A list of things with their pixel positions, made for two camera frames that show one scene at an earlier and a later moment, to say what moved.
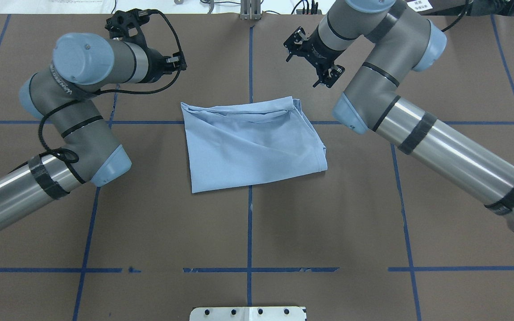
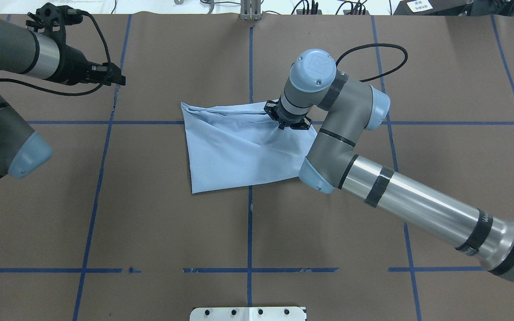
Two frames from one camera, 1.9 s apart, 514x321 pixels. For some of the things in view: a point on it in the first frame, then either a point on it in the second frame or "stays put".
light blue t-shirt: x=239 y=145 stays put
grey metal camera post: x=250 y=10 stays put
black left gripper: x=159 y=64 → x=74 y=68
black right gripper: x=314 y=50 → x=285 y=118
